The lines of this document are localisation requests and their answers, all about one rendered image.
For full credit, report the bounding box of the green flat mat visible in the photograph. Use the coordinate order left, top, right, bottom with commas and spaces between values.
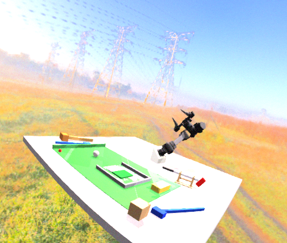
53, 147, 181, 210

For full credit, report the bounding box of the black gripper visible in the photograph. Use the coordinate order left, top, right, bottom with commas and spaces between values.
172, 109, 195, 132

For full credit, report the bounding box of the white golf ball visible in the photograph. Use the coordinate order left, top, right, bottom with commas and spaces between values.
93, 150, 99, 157

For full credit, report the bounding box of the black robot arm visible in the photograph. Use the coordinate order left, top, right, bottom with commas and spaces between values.
157, 122, 206, 157

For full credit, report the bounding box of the tan cube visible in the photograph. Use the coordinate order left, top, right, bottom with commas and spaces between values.
128, 198, 151, 221

